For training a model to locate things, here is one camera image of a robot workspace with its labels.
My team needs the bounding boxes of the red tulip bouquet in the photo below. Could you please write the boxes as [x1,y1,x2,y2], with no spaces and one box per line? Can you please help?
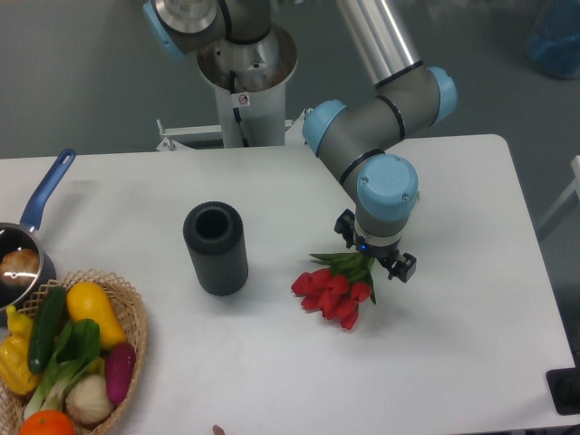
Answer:
[291,253,375,331]

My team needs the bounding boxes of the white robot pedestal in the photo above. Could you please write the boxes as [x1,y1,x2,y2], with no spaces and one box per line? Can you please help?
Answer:
[157,24,307,151]

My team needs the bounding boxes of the green cucumber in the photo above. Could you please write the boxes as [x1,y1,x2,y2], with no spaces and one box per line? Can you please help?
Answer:
[27,286,66,374]

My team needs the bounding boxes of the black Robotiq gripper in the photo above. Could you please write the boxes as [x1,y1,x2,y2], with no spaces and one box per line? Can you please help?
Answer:
[334,209,417,283]

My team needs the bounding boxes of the bread roll in saucepan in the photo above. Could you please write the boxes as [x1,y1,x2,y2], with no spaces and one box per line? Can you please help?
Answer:
[1,248,40,287]

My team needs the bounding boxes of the black device at table edge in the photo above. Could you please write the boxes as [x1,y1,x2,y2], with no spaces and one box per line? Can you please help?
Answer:
[546,368,579,415]

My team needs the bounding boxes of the yellow squash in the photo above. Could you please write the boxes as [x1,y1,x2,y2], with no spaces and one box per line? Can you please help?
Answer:
[66,281,126,351]

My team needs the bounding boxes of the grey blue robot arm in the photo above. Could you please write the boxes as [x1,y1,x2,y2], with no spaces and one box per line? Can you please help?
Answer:
[143,1,457,281]

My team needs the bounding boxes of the blue handled saucepan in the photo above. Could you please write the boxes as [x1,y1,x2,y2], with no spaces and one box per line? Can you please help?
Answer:
[1,149,76,327]

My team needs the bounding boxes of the dark grey ribbed vase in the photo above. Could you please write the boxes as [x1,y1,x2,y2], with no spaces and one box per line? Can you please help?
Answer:
[182,201,248,296]

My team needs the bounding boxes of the green bok choy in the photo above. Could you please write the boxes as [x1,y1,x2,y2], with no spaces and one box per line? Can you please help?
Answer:
[24,319,101,420]

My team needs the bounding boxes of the blue translucent container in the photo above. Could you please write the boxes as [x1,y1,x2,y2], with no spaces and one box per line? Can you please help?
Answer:
[526,0,579,80]

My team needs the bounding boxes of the yellow bell pepper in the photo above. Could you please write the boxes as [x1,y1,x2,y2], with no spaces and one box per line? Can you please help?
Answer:
[1,305,40,396]

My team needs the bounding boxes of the orange fruit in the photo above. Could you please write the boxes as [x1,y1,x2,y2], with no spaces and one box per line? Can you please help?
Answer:
[18,410,74,435]

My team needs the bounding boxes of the white garlic bulb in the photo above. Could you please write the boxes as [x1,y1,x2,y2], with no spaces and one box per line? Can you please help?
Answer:
[65,374,114,426]

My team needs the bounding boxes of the fingertip at bottom edge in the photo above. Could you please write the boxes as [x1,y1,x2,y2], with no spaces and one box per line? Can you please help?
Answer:
[212,424,225,435]

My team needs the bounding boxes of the white furniture frame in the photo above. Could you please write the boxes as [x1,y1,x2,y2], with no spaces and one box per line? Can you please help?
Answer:
[536,155,579,240]

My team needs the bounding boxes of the purple eggplant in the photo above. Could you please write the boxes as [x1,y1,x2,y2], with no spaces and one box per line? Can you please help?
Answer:
[105,342,136,405]

